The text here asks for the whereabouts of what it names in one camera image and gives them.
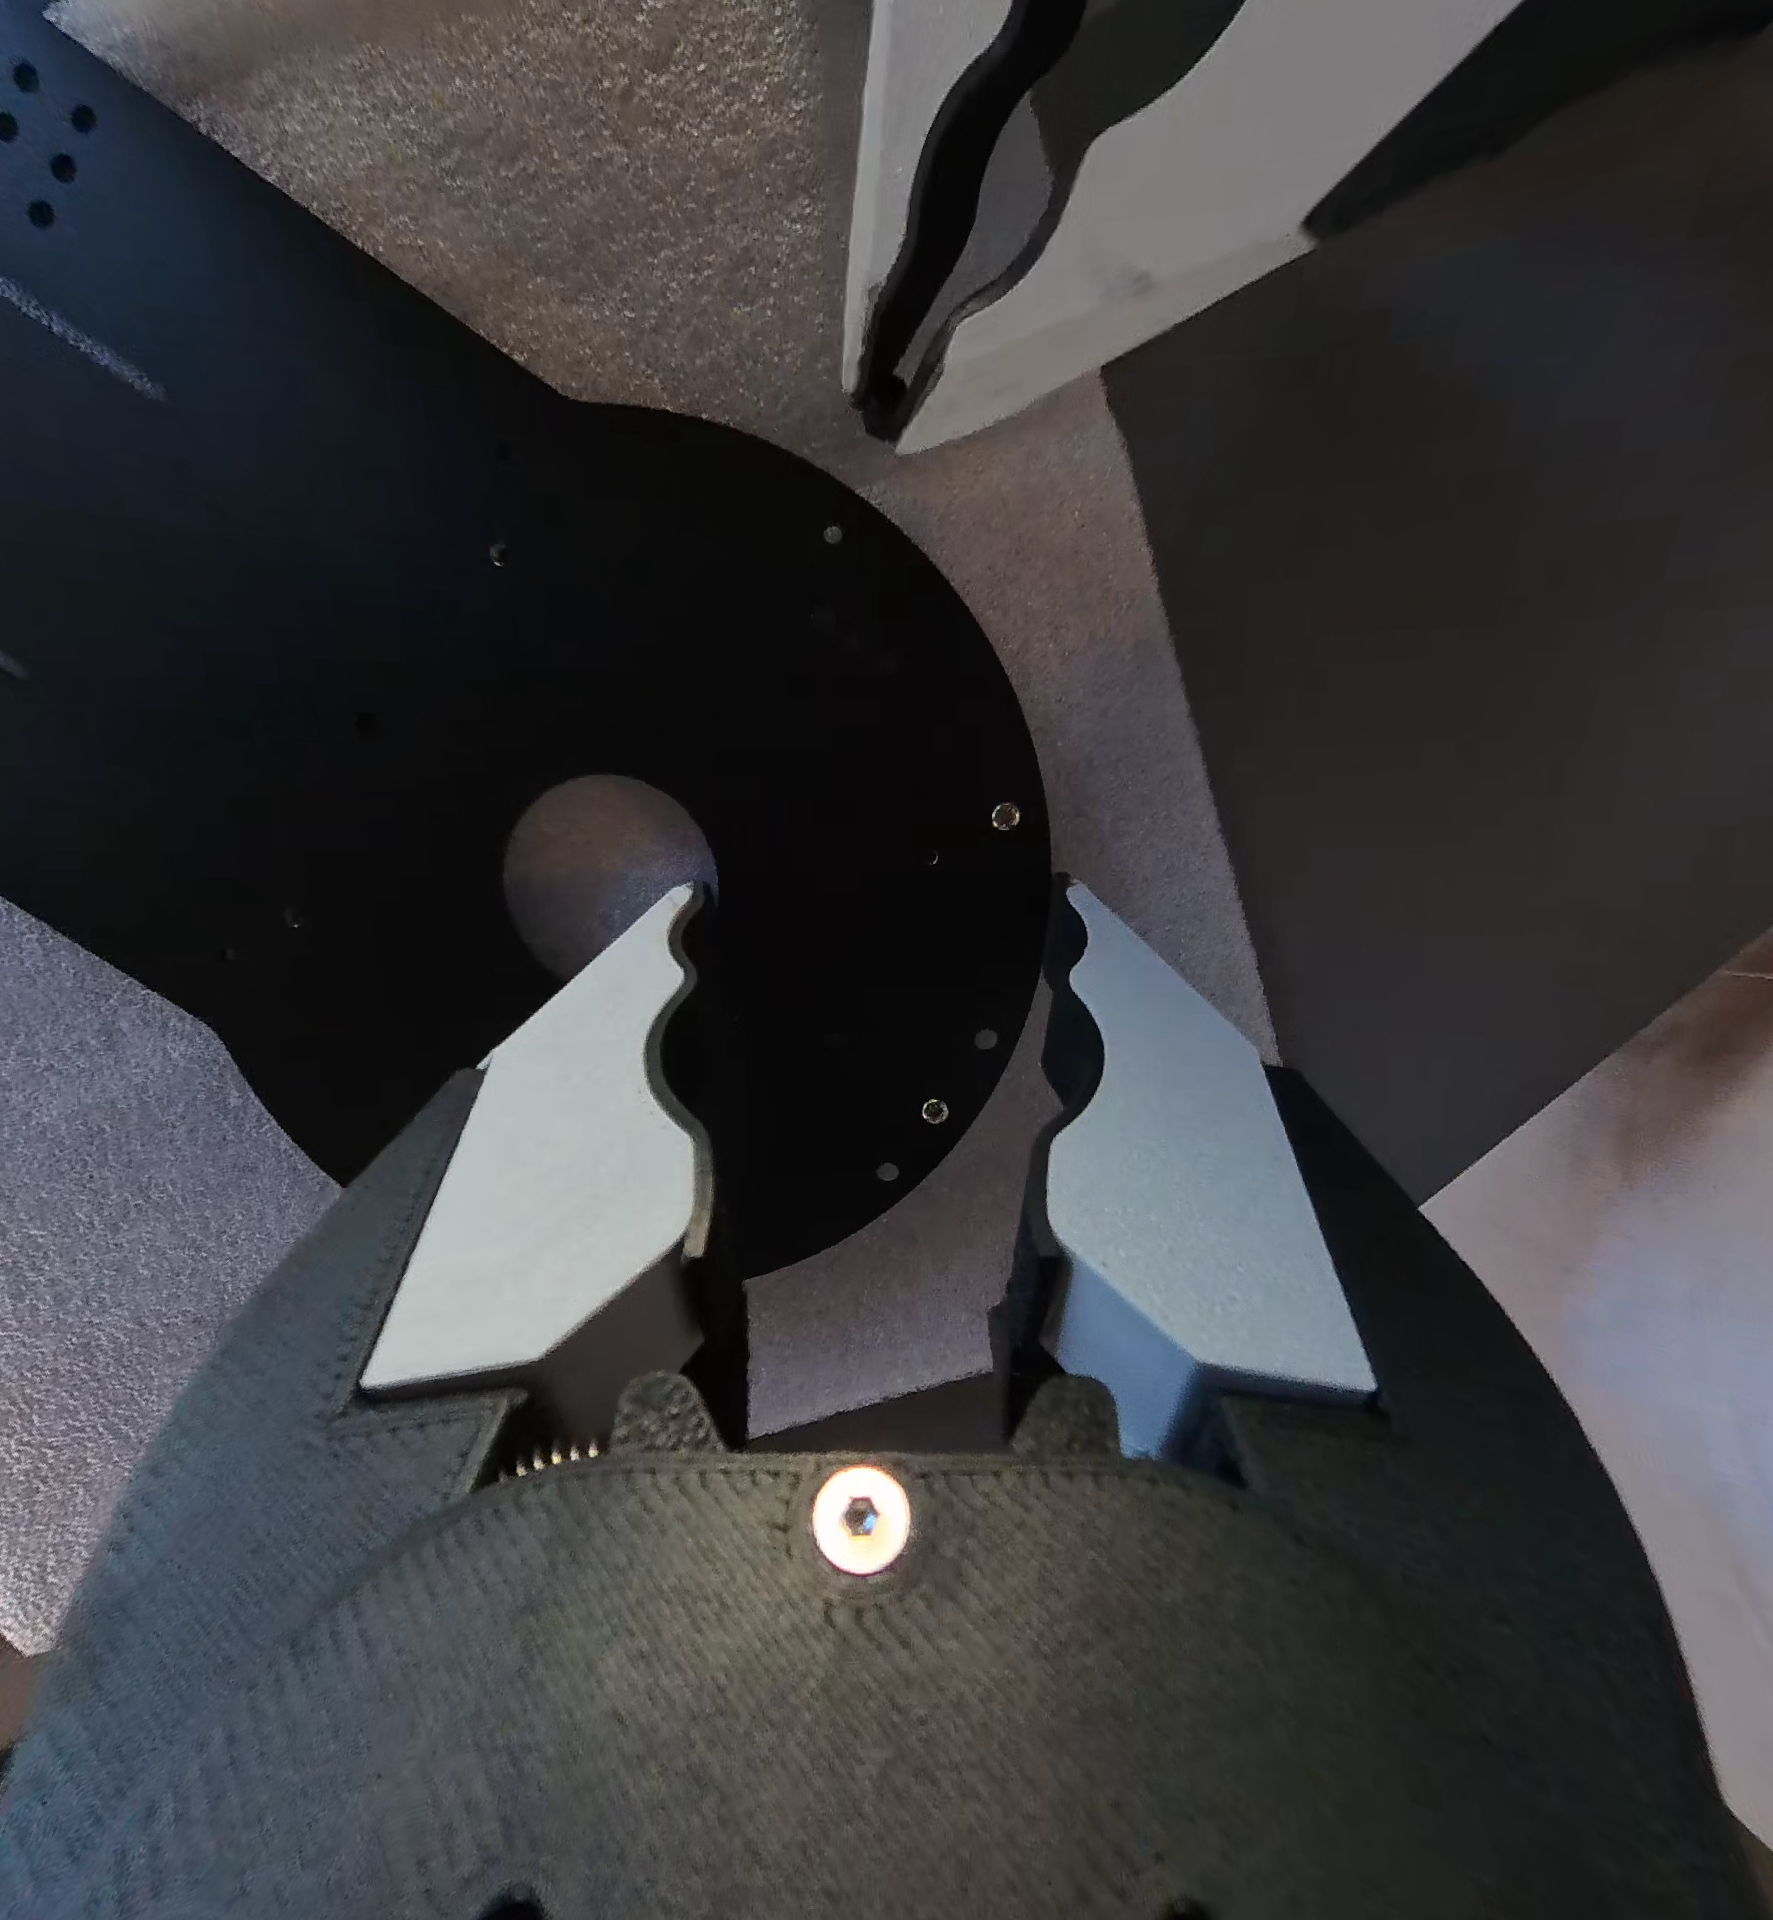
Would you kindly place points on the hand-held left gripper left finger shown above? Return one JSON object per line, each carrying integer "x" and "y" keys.
{"x": 542, "y": 1199}

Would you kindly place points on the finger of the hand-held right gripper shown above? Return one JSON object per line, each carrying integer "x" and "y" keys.
{"x": 902, "y": 150}
{"x": 1202, "y": 226}

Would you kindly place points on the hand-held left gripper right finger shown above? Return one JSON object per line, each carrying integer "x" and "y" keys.
{"x": 1202, "y": 1199}

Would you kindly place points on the grey foam sheet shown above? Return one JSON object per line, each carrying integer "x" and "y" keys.
{"x": 600, "y": 226}

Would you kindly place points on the black metal base plate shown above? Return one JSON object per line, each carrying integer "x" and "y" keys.
{"x": 300, "y": 601}

